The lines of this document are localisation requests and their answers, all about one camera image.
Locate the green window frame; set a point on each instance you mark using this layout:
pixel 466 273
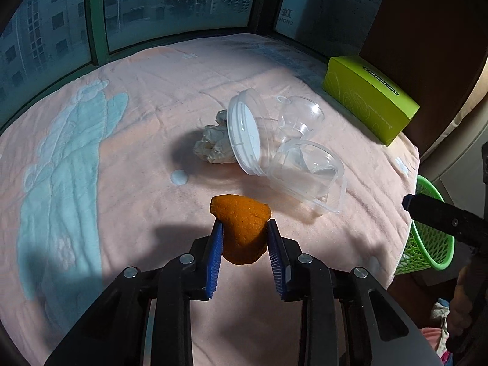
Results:
pixel 97 15

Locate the person's right hand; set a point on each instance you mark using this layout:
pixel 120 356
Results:
pixel 462 301

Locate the crumpled paper ball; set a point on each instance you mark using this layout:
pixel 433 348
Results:
pixel 213 141

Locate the printed carton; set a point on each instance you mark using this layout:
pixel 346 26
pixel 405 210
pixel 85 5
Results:
pixel 324 3

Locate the pile of clothes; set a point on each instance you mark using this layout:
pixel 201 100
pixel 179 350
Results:
pixel 438 339

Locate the clear tub with white lid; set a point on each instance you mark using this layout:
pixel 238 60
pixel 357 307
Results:
pixel 244 133

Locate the clear rectangular plastic container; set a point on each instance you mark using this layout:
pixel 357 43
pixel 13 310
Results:
pixel 312 175

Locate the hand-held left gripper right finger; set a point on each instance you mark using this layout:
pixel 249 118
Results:
pixel 276 259

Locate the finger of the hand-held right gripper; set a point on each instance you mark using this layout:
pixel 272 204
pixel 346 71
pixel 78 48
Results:
pixel 438 213

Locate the grey apartment building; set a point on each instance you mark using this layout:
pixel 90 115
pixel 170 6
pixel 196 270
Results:
pixel 42 26

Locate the green mesh basket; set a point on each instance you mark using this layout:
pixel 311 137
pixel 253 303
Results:
pixel 427 253

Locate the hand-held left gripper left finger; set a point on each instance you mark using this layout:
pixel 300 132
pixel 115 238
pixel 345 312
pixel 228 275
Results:
pixel 214 259

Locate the orange sponge chunk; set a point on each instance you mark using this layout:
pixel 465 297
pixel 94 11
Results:
pixel 242 228

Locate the clear plastic goblet cup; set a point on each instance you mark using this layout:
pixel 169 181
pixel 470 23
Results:
pixel 303 114

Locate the brown wooden panel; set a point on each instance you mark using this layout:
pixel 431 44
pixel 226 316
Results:
pixel 419 26

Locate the green cardboard box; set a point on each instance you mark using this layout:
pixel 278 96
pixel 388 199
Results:
pixel 366 95

